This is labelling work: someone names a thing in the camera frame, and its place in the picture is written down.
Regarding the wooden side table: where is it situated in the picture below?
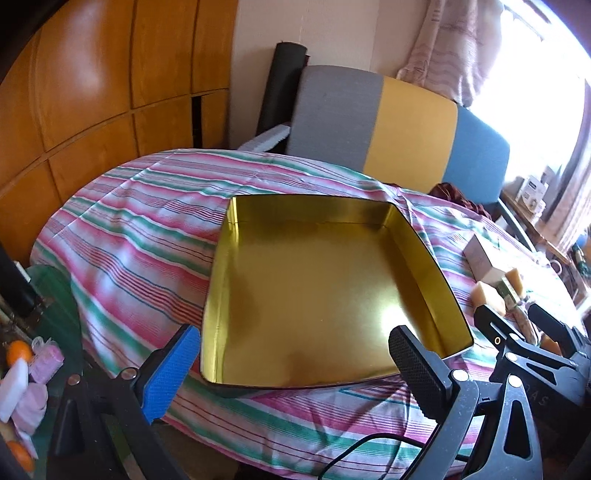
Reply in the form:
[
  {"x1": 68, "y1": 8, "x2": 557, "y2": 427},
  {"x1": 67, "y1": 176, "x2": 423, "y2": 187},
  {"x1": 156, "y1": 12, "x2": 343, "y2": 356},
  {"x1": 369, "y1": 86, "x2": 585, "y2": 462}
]
[{"x1": 501, "y1": 189, "x2": 573, "y2": 266}]

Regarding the white carton box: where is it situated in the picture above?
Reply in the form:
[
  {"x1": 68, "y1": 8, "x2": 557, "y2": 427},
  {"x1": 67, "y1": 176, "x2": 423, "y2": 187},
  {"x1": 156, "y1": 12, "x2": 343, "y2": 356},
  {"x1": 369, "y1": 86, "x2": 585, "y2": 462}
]
[{"x1": 463, "y1": 234, "x2": 513, "y2": 283}]

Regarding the white soap block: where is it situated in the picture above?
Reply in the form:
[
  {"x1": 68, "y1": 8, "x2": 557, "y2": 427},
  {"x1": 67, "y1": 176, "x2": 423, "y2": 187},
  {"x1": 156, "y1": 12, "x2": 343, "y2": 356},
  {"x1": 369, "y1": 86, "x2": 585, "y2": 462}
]
[{"x1": 0, "y1": 359, "x2": 29, "y2": 422}]

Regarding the grey yellow blue chair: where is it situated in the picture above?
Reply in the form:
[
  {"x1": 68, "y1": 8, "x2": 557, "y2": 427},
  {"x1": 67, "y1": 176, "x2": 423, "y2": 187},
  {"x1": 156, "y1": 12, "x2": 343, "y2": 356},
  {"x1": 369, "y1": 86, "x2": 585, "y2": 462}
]
[{"x1": 238, "y1": 65, "x2": 539, "y2": 252}]

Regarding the gold tin box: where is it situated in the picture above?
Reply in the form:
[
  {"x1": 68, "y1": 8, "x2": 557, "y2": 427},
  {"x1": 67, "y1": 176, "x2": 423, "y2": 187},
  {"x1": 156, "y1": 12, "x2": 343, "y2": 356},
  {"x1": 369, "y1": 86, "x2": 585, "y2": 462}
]
[{"x1": 200, "y1": 194, "x2": 475, "y2": 400}]

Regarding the black cable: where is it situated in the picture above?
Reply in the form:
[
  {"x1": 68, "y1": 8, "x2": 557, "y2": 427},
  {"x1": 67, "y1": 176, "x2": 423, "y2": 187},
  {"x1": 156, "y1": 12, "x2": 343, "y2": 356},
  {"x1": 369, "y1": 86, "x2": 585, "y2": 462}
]
[{"x1": 318, "y1": 433, "x2": 444, "y2": 480}]

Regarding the dark red cloth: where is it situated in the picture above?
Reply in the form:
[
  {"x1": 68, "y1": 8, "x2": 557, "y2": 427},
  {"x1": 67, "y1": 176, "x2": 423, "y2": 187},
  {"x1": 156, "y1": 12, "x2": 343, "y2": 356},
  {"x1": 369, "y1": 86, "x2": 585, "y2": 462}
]
[{"x1": 429, "y1": 182, "x2": 495, "y2": 217}]

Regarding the pink patterned curtain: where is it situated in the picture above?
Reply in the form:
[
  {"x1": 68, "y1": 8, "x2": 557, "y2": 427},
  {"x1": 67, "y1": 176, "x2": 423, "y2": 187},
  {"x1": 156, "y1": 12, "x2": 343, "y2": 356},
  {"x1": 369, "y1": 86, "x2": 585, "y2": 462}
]
[
  {"x1": 551, "y1": 78, "x2": 591, "y2": 259},
  {"x1": 396, "y1": 0, "x2": 506, "y2": 108}
]

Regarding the orange fruit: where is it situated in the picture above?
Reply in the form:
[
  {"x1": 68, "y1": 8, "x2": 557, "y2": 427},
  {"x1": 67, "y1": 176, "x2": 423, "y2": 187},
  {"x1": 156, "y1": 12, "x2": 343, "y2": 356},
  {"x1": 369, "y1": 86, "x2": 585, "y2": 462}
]
[
  {"x1": 7, "y1": 440, "x2": 35, "y2": 472},
  {"x1": 7, "y1": 340, "x2": 34, "y2": 365}
]

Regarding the pink cloth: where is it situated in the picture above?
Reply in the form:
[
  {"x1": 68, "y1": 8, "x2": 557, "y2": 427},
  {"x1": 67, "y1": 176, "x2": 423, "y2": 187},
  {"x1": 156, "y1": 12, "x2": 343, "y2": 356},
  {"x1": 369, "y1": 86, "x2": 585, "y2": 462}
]
[{"x1": 11, "y1": 383, "x2": 49, "y2": 435}]

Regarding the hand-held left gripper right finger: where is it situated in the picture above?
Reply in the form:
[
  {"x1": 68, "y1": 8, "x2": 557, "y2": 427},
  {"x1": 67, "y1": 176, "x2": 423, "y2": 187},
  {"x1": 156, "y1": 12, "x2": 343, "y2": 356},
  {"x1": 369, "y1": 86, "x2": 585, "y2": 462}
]
[{"x1": 389, "y1": 325, "x2": 544, "y2": 480}]

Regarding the striped tablecloth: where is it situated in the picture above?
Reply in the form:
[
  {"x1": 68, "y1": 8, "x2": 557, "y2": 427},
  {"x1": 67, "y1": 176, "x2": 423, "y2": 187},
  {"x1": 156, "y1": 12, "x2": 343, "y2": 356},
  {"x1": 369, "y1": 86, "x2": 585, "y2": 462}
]
[{"x1": 30, "y1": 148, "x2": 583, "y2": 476}]

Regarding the wooden wardrobe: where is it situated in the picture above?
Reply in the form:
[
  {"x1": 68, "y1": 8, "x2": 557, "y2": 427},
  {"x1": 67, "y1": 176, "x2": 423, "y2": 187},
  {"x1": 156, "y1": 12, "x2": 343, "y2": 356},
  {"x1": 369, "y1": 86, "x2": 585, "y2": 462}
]
[{"x1": 0, "y1": 0, "x2": 238, "y2": 264}]

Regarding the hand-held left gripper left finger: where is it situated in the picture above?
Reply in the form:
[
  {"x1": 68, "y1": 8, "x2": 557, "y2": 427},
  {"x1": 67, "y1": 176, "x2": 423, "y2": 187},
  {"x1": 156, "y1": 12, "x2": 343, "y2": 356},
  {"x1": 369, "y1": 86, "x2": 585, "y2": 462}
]
[{"x1": 46, "y1": 324, "x2": 201, "y2": 480}]

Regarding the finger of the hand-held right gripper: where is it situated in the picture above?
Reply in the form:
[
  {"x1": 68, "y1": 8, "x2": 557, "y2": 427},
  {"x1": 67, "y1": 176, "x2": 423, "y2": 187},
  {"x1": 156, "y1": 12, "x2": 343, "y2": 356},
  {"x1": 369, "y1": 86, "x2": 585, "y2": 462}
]
[
  {"x1": 527, "y1": 303, "x2": 585, "y2": 356},
  {"x1": 474, "y1": 304, "x2": 532, "y2": 365}
]

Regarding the white product box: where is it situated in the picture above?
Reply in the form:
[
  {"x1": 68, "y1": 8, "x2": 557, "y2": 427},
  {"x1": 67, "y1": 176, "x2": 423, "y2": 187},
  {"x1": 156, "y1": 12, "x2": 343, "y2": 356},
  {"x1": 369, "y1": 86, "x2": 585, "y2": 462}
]
[{"x1": 517, "y1": 176, "x2": 548, "y2": 206}]

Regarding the black rolled mat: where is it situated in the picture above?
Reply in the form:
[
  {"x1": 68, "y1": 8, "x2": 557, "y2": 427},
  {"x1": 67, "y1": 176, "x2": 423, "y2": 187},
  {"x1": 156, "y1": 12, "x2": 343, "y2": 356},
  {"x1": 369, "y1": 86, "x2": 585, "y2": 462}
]
[{"x1": 256, "y1": 41, "x2": 310, "y2": 139}]

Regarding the pink hair roller pack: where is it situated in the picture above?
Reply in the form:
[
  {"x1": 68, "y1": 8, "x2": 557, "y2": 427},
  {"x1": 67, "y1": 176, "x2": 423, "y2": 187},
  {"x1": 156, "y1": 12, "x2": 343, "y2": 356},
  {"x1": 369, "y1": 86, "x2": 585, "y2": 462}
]
[{"x1": 30, "y1": 337, "x2": 64, "y2": 384}]

